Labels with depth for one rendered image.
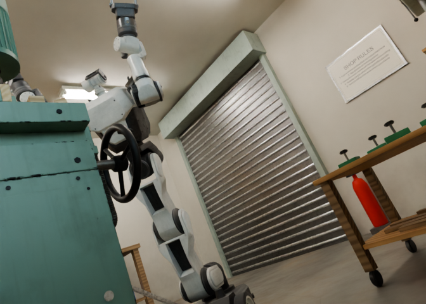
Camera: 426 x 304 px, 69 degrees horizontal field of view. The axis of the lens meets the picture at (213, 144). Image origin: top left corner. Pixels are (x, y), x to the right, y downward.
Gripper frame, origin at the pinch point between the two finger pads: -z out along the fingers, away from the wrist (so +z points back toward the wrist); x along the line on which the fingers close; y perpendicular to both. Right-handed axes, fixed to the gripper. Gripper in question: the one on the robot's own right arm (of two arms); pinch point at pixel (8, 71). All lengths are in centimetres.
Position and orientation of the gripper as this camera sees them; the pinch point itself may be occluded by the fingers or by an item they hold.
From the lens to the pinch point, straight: 194.3
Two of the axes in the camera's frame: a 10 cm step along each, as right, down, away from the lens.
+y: -6.0, 2.8, -7.5
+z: 6.2, 7.5, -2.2
